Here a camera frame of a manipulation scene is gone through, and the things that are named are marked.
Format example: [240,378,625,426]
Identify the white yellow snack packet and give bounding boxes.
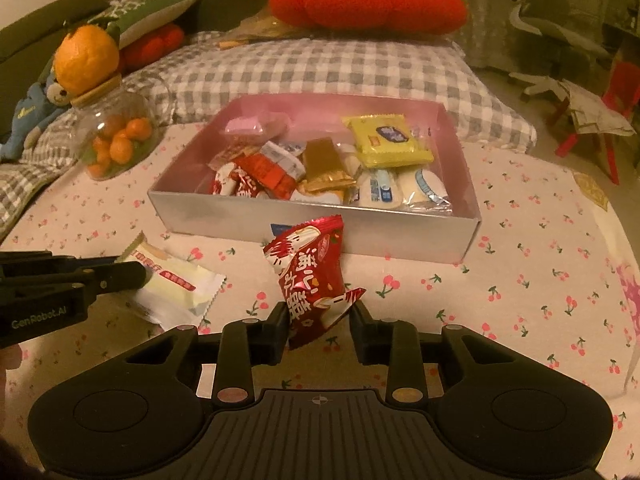
[116,232,226,330]

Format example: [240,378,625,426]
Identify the red white snack packet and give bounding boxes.
[209,162,268,198]
[264,214,366,350]

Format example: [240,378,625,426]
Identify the white blue snack bar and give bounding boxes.
[397,167,452,214]
[348,169,402,209]

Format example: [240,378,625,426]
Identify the red orange snack packet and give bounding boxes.
[234,141,306,200]

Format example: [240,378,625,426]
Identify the brown gold snack packet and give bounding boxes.
[303,138,356,192]

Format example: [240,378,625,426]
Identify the yellow biscuit packet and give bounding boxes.
[342,114,434,169]

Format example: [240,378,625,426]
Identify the pink wafer packet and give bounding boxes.
[224,113,290,139]

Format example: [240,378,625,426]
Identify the orange lemon biscuit packet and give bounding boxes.
[290,180,354,206]

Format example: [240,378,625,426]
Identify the glass jar with kumquats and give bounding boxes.
[72,72,175,181]

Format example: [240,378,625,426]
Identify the silver pink snack box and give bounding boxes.
[150,93,480,263]

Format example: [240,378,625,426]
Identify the cherry print tablecloth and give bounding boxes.
[2,125,639,479]

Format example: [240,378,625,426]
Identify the blue monkey plush toy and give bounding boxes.
[1,70,70,162]

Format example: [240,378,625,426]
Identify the large orange fruit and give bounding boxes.
[53,25,119,96]

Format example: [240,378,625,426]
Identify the grey checkered blanket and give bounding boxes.
[1,32,541,255]

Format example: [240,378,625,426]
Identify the small red knitted cushion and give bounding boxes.
[119,23,184,74]

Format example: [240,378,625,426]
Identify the green snowflake pillow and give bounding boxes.
[89,0,198,49]

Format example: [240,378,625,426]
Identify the yellow plastic wrapper on blanket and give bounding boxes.
[216,12,311,50]

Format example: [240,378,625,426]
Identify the newspaper on chair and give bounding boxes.
[559,79,634,136]

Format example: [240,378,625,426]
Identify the red plastic chair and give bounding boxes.
[548,62,639,185]

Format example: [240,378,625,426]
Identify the white office chair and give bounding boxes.
[508,0,612,101]

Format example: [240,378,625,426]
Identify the red tomato cushion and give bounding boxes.
[269,0,468,35]

